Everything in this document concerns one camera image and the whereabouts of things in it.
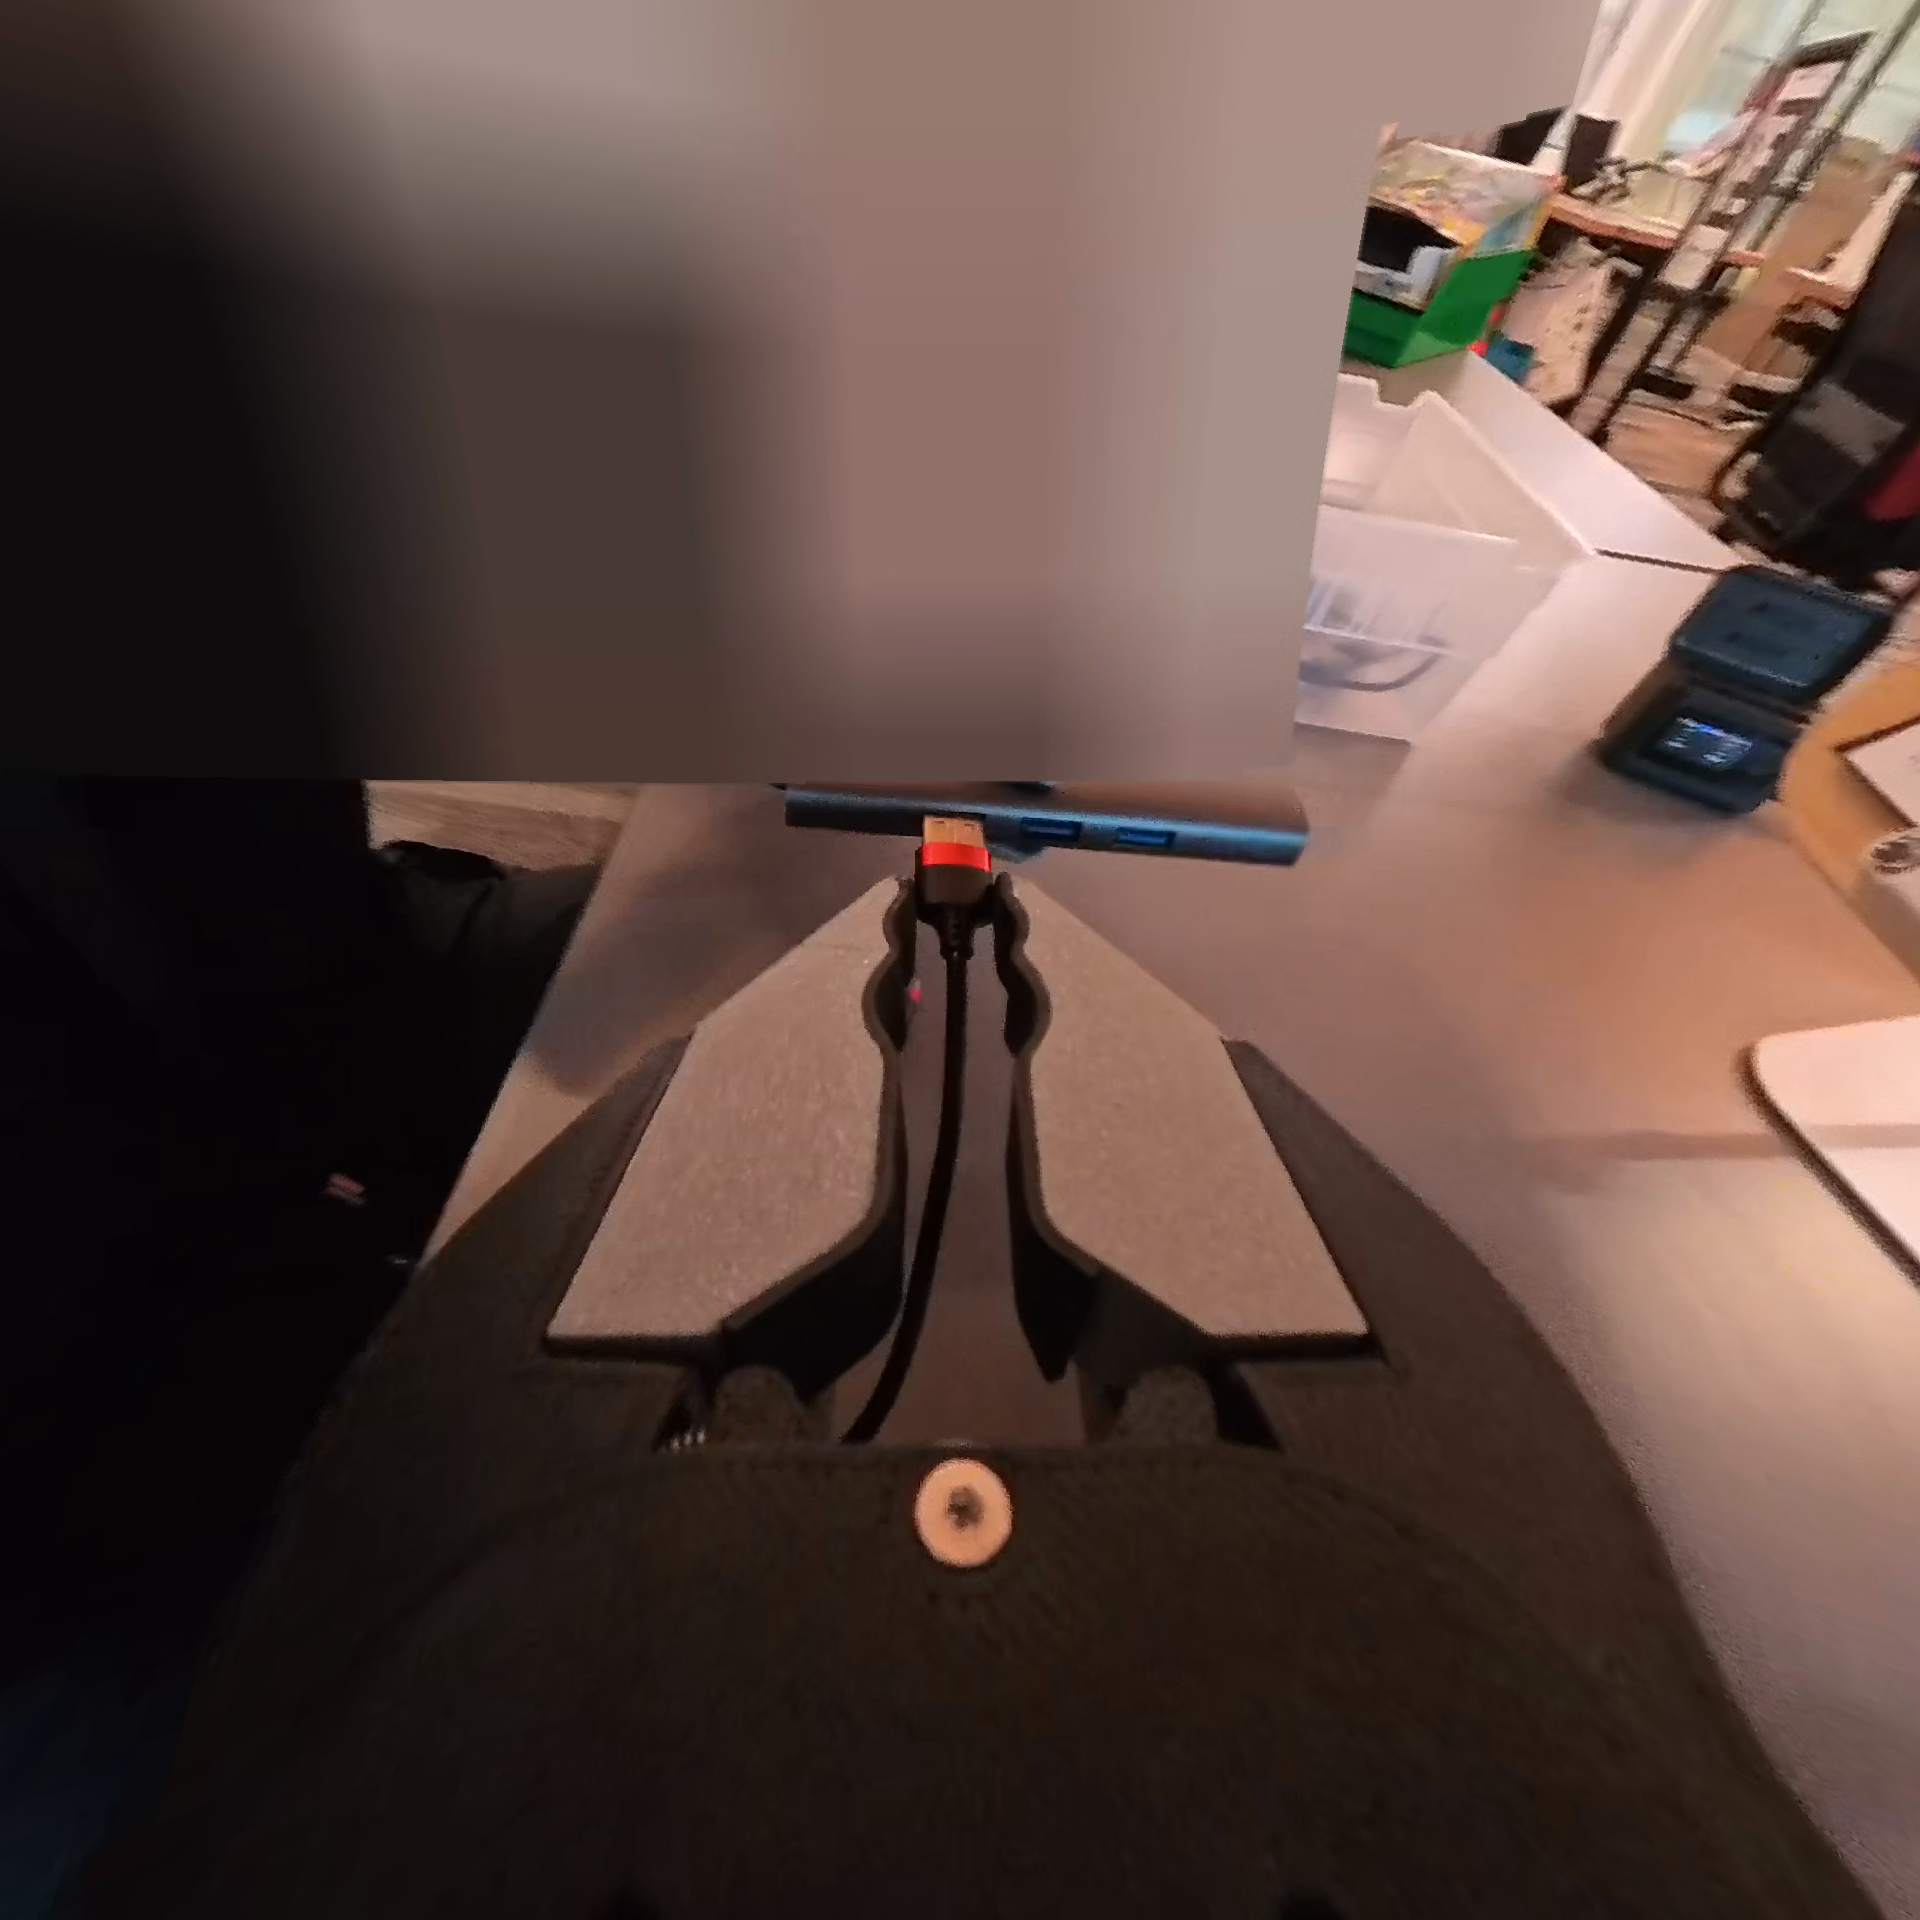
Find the white stand base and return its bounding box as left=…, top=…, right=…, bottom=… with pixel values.
left=1743, top=1015, right=1920, bottom=1291

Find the wooden background table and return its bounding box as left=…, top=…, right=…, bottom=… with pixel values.
left=1549, top=175, right=1777, bottom=273

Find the small black display device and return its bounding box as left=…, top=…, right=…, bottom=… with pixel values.
left=1593, top=564, right=1897, bottom=819

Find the black office chair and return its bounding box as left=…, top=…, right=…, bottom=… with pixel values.
left=1708, top=239, right=1920, bottom=597

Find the grey usb hub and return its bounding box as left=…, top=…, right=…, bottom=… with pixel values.
left=783, top=780, right=1311, bottom=875

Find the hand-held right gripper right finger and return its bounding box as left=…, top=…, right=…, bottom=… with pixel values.
left=998, top=873, right=1374, bottom=1384

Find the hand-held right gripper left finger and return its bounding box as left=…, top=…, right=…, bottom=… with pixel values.
left=547, top=873, right=917, bottom=1395

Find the black cable with red collars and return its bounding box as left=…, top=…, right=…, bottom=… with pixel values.
left=837, top=813, right=1001, bottom=1447

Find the clear plastic box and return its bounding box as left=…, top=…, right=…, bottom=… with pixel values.
left=1294, top=363, right=1595, bottom=748

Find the green box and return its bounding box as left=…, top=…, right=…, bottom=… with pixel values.
left=1340, top=133, right=1566, bottom=372

